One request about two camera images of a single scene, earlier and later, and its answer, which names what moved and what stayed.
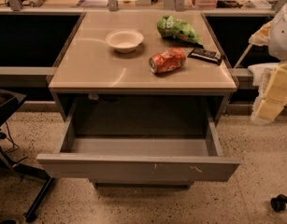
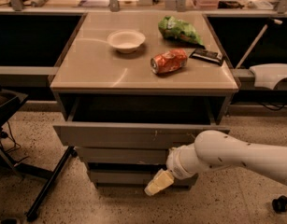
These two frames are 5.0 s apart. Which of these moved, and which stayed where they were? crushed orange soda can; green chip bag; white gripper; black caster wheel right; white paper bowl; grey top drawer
Moved: white gripper; grey top drawer
Stayed: black caster wheel right; green chip bag; white paper bowl; crushed orange soda can
